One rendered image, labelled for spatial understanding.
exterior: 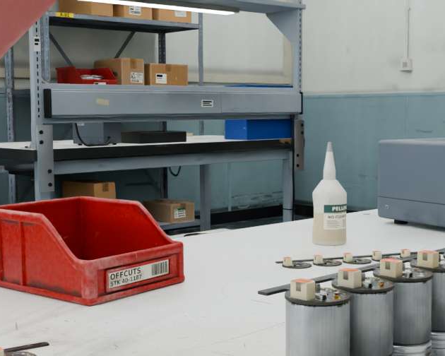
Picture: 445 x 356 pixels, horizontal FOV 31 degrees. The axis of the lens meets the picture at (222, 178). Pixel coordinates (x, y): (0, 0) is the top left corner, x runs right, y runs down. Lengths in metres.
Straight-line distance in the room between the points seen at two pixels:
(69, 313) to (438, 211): 0.47
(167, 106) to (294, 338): 2.83
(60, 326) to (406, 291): 0.24
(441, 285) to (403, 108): 5.64
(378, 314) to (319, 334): 0.03
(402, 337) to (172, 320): 0.20
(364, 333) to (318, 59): 6.22
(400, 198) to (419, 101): 5.01
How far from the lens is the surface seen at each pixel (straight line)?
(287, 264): 0.67
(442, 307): 0.36
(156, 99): 3.08
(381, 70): 6.13
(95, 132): 3.08
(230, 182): 6.23
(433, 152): 0.87
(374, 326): 0.32
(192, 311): 0.53
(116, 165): 3.06
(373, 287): 0.32
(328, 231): 0.78
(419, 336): 0.35
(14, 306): 0.56
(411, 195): 0.90
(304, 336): 0.30
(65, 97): 2.86
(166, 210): 5.33
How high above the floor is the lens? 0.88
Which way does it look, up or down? 5 degrees down
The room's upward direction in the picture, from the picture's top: straight up
